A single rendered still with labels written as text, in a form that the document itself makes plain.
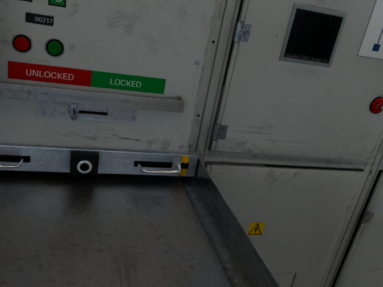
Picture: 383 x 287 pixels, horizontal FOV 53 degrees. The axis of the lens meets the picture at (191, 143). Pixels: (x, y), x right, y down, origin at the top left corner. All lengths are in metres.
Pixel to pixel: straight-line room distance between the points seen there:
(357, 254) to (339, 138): 0.58
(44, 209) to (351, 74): 0.98
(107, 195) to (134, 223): 0.12
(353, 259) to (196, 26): 1.26
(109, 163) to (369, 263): 1.29
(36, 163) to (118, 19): 0.36
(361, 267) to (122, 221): 1.27
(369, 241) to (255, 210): 0.58
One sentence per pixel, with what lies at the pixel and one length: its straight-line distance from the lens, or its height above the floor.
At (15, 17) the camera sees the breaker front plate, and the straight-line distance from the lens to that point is 0.84.
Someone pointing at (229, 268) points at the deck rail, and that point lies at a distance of 0.74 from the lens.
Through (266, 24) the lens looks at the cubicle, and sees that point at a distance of 1.15.
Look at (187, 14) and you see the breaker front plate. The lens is 0.86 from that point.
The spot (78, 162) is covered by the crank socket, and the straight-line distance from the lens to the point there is 0.88.
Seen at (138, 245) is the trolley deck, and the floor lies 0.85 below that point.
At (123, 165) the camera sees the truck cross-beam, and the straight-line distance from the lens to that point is 0.92.
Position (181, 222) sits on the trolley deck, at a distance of 0.83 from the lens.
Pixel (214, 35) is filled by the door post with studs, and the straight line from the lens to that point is 1.12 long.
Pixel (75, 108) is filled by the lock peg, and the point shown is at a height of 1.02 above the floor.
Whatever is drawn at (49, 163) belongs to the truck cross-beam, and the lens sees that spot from 0.91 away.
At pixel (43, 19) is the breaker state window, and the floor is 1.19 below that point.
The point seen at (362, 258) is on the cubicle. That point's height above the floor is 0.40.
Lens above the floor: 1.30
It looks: 22 degrees down
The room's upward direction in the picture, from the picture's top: 11 degrees clockwise
